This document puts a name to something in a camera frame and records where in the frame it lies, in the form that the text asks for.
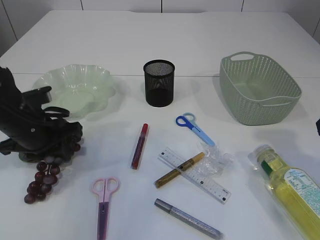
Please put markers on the red glitter pen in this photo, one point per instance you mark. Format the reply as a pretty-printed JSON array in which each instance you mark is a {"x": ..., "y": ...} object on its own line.
[{"x": 139, "y": 147}]

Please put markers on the purple artificial grape bunch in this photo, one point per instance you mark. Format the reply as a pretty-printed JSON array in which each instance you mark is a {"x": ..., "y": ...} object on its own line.
[{"x": 48, "y": 166}]

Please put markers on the blue handled scissors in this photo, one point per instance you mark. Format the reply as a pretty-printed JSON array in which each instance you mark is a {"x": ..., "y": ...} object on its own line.
[{"x": 188, "y": 120}]

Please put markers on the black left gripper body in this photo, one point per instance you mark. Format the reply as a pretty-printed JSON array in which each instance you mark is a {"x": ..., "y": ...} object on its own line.
[{"x": 22, "y": 118}]

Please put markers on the yellow tea bottle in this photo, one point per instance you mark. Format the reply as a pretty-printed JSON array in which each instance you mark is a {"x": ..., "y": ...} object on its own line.
[{"x": 294, "y": 190}]

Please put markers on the green woven plastic basket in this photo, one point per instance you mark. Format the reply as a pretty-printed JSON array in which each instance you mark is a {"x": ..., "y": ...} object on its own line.
[{"x": 257, "y": 91}]

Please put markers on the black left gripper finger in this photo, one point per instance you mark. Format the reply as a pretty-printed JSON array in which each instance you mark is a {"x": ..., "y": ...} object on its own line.
[{"x": 71, "y": 136}]

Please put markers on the black mesh pen holder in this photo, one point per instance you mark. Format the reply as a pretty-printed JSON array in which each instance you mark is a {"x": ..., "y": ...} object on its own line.
[{"x": 159, "y": 82}]

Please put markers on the light green wavy plate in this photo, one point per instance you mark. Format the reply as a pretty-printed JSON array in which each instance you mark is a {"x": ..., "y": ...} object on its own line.
[{"x": 81, "y": 89}]

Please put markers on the clear plastic sheet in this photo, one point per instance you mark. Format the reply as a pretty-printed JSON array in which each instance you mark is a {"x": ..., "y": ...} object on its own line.
[{"x": 215, "y": 161}]

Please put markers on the pink handled scissors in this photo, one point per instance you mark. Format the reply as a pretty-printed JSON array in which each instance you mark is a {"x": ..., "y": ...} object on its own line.
[{"x": 104, "y": 188}]

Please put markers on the gold glitter pen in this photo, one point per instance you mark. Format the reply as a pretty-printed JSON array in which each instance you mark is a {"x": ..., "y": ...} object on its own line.
[{"x": 176, "y": 172}]

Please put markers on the silver glitter pen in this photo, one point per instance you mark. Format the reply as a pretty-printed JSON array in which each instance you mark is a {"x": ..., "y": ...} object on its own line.
[{"x": 189, "y": 220}]

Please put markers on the clear plastic ruler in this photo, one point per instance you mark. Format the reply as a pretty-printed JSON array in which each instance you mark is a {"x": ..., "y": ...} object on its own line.
[{"x": 206, "y": 183}]

